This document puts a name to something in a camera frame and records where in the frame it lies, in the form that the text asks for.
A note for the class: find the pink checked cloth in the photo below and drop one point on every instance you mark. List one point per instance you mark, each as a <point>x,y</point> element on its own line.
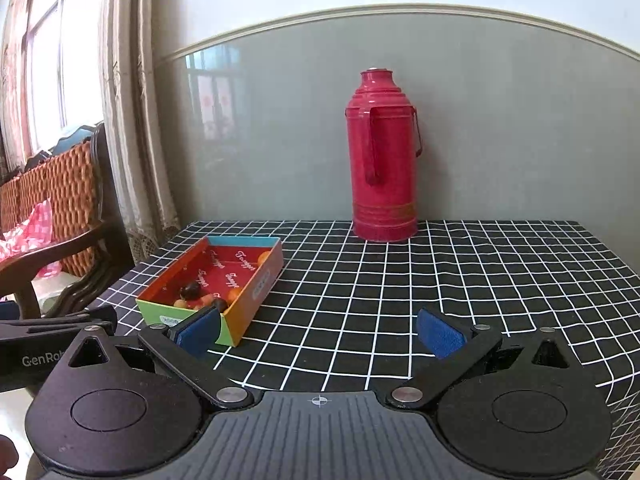
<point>30,232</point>

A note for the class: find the beige lace curtain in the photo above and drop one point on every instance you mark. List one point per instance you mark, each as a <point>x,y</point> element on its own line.
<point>137,110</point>

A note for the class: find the small orange fruit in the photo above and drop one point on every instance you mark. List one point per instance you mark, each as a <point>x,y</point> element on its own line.
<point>263,258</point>
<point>234,293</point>

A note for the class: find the wooden framed window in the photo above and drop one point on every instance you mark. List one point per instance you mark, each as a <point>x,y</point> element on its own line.
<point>55,50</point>

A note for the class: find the red thermos flask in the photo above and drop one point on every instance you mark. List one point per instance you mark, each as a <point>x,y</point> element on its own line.
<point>382,170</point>

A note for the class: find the small yellow fruit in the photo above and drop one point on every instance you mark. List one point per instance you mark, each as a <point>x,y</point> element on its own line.
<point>180,304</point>

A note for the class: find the black white checked tablecloth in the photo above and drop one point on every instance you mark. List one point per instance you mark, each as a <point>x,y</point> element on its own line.
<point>400,280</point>

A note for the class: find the colourful cardboard box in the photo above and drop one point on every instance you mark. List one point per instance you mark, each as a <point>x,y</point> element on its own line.
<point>250,295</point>

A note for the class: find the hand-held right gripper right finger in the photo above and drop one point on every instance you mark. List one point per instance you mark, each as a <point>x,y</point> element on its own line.
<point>440,332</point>

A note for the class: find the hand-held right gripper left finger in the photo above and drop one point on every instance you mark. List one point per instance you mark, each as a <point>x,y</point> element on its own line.
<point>199,335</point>

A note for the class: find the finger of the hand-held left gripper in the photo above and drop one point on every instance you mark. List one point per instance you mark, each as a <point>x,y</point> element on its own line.
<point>60,322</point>

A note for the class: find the dark red round fruit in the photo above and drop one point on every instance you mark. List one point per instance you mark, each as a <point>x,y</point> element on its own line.
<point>190,290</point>
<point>221,304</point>

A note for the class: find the dark wooden woven chair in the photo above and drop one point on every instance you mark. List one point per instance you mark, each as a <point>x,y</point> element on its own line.
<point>70,195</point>

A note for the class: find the small red fruit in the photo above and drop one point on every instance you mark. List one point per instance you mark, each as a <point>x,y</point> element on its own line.
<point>204,302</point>

